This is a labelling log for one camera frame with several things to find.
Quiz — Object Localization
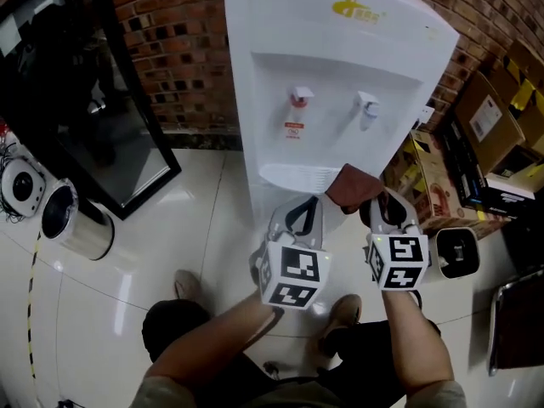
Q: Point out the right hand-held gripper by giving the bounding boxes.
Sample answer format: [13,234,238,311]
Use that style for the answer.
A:
[365,188,430,292]

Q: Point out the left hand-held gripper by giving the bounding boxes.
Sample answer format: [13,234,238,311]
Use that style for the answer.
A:
[249,195,334,311]

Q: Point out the brown wiping cloth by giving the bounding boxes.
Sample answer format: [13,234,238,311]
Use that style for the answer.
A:
[325,162,390,224]

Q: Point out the white water dispenser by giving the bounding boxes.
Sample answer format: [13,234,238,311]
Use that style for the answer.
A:
[223,0,461,229]

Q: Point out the person's right forearm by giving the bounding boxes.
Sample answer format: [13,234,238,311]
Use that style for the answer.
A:
[381,289,455,394]

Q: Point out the person's left forearm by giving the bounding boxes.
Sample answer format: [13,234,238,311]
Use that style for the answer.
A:
[146,299,281,382]

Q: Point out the red yellow printed cardboard box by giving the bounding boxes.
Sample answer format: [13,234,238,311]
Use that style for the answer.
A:
[382,128,511,240]

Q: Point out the black blue flat box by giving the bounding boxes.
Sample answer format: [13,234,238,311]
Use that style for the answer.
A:
[441,112,488,212]

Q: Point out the person's right tan shoe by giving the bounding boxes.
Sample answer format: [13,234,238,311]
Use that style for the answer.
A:
[318,293,363,356]

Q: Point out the person's tan shoe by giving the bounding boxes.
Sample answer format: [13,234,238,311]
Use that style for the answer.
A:
[318,293,363,356]
[173,269,204,301]

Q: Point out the black and white box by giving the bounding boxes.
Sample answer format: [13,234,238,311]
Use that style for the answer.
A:
[461,172,536,218]

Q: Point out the person's left tan shoe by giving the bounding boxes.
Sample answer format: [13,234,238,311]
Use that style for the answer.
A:
[173,269,204,301]

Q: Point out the black storage case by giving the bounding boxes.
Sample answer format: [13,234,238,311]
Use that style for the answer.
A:
[501,210,544,275]

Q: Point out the cardboard box with white label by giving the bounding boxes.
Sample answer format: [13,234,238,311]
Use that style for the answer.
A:
[453,70,527,176]

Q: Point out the brown box with dark print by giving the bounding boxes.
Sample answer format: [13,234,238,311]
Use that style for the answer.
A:
[488,144,544,182]

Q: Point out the person's black shorts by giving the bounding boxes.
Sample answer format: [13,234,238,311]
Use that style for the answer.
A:
[142,298,441,408]

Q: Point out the cardboard box with striped tape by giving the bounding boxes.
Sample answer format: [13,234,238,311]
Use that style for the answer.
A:
[501,38,544,152]

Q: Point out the steel trash bin with liner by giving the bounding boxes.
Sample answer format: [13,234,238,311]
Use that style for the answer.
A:
[40,178,116,262]

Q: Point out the person's grey shirt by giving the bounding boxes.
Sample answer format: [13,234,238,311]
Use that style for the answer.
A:
[131,374,468,408]

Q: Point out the black framed glass panel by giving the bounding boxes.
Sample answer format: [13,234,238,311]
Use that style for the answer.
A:
[0,0,183,221]

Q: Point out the white round device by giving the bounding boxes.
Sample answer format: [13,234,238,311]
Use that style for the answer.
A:
[1,157,47,218]

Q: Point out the yellow black striped floor tape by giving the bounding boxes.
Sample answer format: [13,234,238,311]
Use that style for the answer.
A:
[25,231,43,382]

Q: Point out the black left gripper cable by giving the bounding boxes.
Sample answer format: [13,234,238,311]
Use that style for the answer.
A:
[241,306,286,353]

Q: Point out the metal frame chair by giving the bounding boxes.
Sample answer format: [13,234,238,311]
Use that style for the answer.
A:
[486,269,544,377]

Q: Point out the black tangled cables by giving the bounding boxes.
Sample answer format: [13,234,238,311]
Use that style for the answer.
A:
[0,142,26,224]

